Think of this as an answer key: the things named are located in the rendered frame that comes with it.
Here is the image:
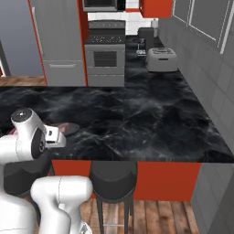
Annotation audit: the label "red island counter front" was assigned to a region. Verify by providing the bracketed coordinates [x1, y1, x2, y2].
[50, 160, 202, 203]

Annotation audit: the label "grey framed window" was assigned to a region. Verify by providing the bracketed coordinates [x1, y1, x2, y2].
[171, 0, 234, 55]

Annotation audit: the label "white paper towel roll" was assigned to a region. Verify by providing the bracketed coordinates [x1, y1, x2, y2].
[151, 18, 160, 37]

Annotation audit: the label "grey stove with oven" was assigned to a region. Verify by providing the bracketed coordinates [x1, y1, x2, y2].
[83, 19, 127, 88]

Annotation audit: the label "red wall cupboard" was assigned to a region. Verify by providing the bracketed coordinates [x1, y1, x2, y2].
[138, 0, 174, 19]

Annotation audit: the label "sink with tap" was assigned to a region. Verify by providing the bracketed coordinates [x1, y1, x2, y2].
[133, 37, 148, 58]

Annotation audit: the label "white toaster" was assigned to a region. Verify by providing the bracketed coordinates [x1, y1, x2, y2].
[144, 47, 179, 73]

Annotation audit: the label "grey base cupboards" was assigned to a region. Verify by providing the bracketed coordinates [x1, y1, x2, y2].
[189, 163, 234, 234]

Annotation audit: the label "black coffee machine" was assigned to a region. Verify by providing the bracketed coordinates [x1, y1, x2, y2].
[136, 27, 157, 48]

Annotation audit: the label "black bar stool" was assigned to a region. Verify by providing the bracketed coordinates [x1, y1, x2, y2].
[89, 160, 138, 234]

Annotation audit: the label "dark grey plate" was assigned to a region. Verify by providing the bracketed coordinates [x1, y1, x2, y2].
[58, 122, 80, 137]

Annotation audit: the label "grey fridge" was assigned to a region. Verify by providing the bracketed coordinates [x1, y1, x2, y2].
[27, 0, 88, 88]

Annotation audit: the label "grey microwave oven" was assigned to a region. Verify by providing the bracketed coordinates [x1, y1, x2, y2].
[82, 0, 127, 13]

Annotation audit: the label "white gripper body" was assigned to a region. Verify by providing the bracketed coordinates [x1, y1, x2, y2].
[45, 131, 68, 150]

